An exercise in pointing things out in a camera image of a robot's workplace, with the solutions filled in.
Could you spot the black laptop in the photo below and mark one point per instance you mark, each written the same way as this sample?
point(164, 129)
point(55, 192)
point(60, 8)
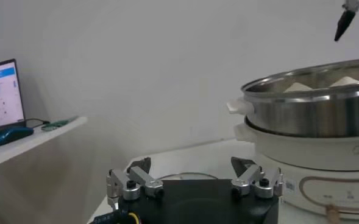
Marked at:
point(1, 94)

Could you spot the white electric cooker base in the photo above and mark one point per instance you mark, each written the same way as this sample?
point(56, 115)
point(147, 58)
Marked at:
point(304, 152)

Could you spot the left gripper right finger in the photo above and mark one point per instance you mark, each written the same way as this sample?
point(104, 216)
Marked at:
point(264, 185)

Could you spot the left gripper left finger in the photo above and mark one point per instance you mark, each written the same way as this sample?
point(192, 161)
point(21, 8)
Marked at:
point(130, 185)

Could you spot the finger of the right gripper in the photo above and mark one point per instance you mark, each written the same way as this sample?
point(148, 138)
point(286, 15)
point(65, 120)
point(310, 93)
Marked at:
point(344, 24)

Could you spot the white side table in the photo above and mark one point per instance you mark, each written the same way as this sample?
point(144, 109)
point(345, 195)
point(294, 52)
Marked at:
point(30, 149)

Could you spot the white steamed baozi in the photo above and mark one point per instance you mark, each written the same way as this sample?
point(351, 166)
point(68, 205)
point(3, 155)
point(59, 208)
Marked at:
point(346, 82)

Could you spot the stainless steel steamer basket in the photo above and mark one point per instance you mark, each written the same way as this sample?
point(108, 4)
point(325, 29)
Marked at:
point(304, 115)

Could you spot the blue computer mouse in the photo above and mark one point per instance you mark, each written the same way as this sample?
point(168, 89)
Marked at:
point(10, 135)

